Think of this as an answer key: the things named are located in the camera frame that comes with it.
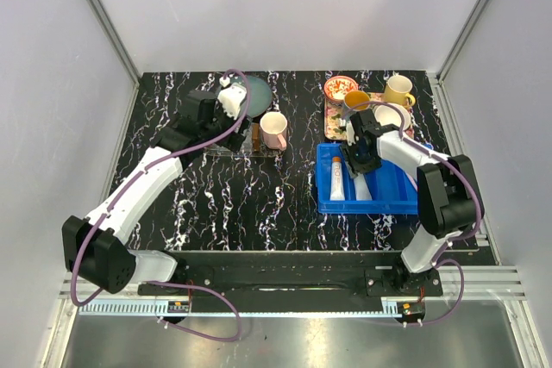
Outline clear acrylic tray wooden handles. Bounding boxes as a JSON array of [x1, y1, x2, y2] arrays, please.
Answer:
[[204, 122, 282, 158]]

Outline teal cap toothpaste tube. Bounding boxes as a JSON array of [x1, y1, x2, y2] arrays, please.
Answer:
[[354, 174, 373, 201]]

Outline orange cap toothpaste tube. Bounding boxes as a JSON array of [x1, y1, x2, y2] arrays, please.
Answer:
[[329, 156, 345, 201]]

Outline pink ceramic mug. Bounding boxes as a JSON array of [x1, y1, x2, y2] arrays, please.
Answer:
[[260, 111, 288, 151]]

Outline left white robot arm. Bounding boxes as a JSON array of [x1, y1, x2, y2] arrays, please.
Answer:
[[61, 84, 250, 295]]

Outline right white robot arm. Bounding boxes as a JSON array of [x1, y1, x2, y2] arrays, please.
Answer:
[[341, 109, 484, 296]]

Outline pink toothbrush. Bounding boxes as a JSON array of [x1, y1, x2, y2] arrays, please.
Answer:
[[406, 173, 418, 192]]

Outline floral serving tray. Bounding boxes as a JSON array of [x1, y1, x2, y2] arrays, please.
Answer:
[[323, 98, 414, 141]]

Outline blue plastic bin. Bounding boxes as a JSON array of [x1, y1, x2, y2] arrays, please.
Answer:
[[315, 143, 417, 215]]

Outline white cream mug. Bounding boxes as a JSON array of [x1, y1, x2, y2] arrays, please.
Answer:
[[373, 103, 411, 131]]

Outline teal ceramic plate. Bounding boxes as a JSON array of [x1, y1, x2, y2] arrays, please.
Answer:
[[232, 75, 272, 118]]

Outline blue mug orange interior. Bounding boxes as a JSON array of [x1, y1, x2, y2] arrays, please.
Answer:
[[343, 90, 371, 111]]

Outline red patterned small bowl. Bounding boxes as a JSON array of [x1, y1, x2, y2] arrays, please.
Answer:
[[323, 76, 358, 103]]

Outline yellow mug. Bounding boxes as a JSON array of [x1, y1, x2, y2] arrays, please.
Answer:
[[383, 74, 416, 109]]

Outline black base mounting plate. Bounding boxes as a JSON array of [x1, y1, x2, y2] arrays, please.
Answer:
[[137, 251, 443, 313]]

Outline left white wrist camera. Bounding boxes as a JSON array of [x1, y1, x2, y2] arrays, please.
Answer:
[[216, 77, 247, 120]]

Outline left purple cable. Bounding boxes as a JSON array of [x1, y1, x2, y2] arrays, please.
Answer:
[[71, 68, 251, 342]]

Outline purple cable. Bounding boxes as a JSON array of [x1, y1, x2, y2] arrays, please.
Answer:
[[71, 68, 251, 342], [344, 101, 483, 327]]

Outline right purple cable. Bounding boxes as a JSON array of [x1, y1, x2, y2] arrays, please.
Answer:
[[344, 101, 483, 327]]

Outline aluminium rail frame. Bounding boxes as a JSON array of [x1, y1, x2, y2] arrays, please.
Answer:
[[63, 71, 545, 367]]

